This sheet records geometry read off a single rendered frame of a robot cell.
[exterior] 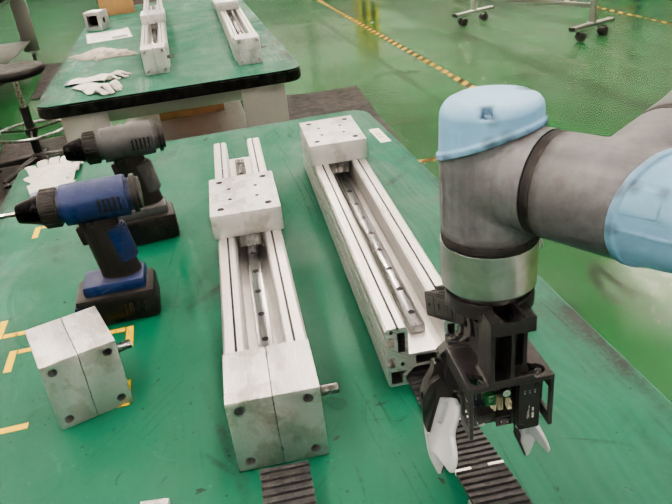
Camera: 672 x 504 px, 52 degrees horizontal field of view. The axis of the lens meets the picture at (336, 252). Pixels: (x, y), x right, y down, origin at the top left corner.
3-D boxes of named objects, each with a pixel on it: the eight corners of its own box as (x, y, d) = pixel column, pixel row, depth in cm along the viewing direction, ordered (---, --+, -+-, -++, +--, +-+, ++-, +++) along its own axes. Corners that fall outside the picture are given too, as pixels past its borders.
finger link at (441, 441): (425, 508, 61) (457, 427, 57) (407, 460, 66) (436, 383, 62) (457, 509, 62) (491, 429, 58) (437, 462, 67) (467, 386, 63)
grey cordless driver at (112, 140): (187, 235, 129) (161, 123, 119) (78, 260, 124) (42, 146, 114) (182, 220, 135) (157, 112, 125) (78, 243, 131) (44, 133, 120)
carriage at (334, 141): (369, 171, 133) (366, 137, 130) (313, 180, 132) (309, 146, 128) (353, 145, 147) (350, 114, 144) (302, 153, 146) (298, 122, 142)
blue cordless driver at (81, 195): (169, 314, 105) (134, 181, 94) (34, 342, 102) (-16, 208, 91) (168, 290, 111) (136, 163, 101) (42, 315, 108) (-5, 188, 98)
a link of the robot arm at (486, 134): (517, 120, 42) (410, 102, 48) (513, 273, 48) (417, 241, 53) (580, 88, 47) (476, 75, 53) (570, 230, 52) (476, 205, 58)
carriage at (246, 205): (286, 244, 109) (280, 205, 106) (217, 255, 108) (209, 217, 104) (277, 205, 123) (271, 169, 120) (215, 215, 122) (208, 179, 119)
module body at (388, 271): (467, 372, 85) (466, 315, 81) (389, 387, 84) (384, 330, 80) (347, 160, 156) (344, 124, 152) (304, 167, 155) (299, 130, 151)
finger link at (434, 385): (412, 431, 62) (441, 351, 59) (408, 419, 64) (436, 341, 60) (459, 434, 63) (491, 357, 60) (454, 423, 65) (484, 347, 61)
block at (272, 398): (350, 449, 76) (342, 382, 71) (239, 472, 74) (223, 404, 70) (336, 397, 84) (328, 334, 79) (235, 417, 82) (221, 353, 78)
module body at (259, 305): (317, 401, 83) (309, 345, 79) (235, 417, 82) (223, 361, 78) (264, 173, 154) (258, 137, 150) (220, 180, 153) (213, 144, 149)
